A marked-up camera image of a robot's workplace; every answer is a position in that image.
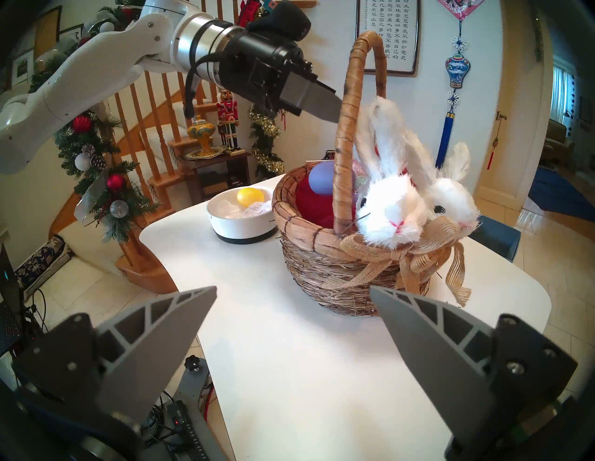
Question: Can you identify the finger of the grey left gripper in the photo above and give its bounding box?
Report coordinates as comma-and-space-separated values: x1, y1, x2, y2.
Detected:
279, 72, 344, 124

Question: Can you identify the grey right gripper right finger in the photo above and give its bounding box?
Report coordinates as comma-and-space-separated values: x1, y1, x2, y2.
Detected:
370, 286, 578, 450

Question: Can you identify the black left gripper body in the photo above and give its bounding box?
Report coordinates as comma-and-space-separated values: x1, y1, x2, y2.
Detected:
218, 29, 317, 118

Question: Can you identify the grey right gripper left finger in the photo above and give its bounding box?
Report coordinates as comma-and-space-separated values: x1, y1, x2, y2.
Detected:
12, 286, 218, 428

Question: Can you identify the matte purple easter egg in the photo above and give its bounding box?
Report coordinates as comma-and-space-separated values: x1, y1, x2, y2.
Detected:
308, 160, 336, 196

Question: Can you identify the yellow easter egg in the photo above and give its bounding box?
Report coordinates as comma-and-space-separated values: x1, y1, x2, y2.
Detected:
237, 187, 265, 208

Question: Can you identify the red ribbon bow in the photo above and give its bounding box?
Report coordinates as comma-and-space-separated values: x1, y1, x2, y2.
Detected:
237, 0, 262, 26

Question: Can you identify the red nutcracker figure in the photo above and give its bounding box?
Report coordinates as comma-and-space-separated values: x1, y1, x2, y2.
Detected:
216, 90, 240, 151

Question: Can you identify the wooden staircase banister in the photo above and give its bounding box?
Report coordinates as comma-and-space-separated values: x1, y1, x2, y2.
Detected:
49, 0, 317, 296

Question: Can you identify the yellow ceramic vase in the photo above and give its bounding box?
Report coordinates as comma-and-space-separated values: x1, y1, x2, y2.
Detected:
187, 116, 217, 156

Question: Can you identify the black power strip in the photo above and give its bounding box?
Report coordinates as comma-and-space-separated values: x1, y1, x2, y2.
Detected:
165, 402, 210, 461

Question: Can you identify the burlap ribbon bow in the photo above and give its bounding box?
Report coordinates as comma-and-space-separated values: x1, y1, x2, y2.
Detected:
323, 218, 471, 309

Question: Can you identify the brass plate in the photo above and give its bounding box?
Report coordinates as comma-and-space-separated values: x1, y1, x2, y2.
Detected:
184, 145, 228, 161

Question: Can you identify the framed calligraphy scroll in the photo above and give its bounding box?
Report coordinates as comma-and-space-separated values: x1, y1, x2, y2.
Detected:
356, 0, 422, 77

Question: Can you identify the dark wooden side table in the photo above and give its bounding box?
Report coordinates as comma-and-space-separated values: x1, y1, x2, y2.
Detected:
167, 135, 251, 205

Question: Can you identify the red tulle fabric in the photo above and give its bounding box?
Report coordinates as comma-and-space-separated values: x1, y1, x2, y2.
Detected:
295, 163, 370, 231

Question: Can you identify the green christmas garland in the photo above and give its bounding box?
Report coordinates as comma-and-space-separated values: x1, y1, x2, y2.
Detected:
28, 0, 289, 242

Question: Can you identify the blue storage box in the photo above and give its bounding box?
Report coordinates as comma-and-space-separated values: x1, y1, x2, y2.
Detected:
469, 216, 521, 264

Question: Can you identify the white mesh netting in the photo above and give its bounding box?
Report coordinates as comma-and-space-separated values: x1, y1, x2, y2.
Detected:
221, 199, 275, 219

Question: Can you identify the patterned runner rug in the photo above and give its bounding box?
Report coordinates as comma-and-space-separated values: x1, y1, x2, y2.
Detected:
14, 235, 73, 298

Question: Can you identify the large white plush bunny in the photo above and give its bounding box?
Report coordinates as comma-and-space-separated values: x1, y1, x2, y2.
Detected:
356, 96, 435, 250

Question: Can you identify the black laptop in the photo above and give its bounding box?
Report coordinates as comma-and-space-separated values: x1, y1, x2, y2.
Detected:
0, 244, 24, 356

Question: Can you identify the white bowl with black base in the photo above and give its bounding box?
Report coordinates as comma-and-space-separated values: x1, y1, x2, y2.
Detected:
206, 187, 279, 245

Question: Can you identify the vase pendant with blue tassel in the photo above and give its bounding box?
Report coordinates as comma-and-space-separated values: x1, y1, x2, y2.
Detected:
435, 22, 471, 170

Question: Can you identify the small white plush bunny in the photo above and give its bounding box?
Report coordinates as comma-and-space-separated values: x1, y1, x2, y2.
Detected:
403, 132, 481, 242

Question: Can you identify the red diamond fu sign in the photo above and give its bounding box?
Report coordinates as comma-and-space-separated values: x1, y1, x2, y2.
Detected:
436, 0, 486, 22

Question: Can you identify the red knot tassel charm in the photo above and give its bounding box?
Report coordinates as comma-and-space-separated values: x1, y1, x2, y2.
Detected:
487, 112, 507, 171

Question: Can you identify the blue floor rug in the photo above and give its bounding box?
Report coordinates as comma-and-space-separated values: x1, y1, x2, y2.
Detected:
528, 166, 595, 224

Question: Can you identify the beige armchair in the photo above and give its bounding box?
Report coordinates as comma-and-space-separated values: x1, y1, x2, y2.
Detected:
542, 121, 577, 163

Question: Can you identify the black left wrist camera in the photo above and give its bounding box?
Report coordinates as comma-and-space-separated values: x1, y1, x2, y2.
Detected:
245, 0, 311, 43

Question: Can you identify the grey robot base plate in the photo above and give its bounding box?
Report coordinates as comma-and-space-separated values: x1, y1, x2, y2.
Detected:
174, 356, 228, 461

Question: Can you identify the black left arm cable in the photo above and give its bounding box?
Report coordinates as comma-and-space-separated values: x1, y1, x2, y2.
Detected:
184, 51, 229, 119

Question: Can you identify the wicker basket with handle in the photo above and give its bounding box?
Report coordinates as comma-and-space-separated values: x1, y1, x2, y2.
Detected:
272, 30, 471, 318

